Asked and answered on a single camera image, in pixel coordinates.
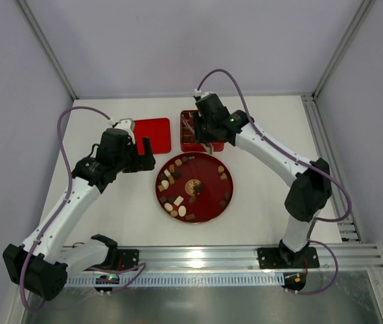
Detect purple cable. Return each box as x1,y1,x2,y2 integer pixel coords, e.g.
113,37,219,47
20,105,147,311
194,69,353,297

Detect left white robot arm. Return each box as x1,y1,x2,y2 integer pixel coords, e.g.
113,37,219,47
3,128,155,301

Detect brown striped square chocolate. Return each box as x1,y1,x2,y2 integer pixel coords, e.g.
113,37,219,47
185,214,195,221

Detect steel tongs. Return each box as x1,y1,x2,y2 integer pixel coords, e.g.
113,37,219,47
181,116,214,155

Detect red square chocolate box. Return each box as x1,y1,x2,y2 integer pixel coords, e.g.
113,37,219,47
180,110,225,153

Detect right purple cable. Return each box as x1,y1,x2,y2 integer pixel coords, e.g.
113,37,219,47
194,69,353,297

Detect dark ridged square chocolate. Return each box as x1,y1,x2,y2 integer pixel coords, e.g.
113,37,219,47
173,171,181,179

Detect round red lacquer plate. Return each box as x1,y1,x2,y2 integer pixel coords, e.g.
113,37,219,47
154,152,234,224

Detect red square box lid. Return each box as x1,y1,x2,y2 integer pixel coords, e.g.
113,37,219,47
134,117,171,155

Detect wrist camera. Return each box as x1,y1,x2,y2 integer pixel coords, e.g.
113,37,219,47
114,118,135,133
193,89,212,101

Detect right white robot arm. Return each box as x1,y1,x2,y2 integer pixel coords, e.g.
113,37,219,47
192,90,332,267

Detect white heart chocolate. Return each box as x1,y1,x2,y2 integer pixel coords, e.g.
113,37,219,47
161,180,169,189

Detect white spiral round chocolate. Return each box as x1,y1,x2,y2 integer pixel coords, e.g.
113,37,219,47
164,202,173,211

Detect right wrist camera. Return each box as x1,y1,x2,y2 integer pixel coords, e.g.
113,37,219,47
193,89,212,101

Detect white rectangular chocolate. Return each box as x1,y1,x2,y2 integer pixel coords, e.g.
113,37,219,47
173,196,183,206

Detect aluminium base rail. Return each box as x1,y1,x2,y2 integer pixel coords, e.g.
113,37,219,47
136,243,383,271

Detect brown round chocolate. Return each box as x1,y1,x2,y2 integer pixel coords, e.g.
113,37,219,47
188,196,196,204

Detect perforated cable duct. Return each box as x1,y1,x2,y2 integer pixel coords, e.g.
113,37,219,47
65,271,285,288

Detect white oval chocolate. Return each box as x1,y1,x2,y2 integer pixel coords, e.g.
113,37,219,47
178,206,187,217

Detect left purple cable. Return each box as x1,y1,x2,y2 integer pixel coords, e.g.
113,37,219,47
20,105,147,311

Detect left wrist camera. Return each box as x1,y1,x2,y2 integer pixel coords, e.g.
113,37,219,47
114,118,135,133

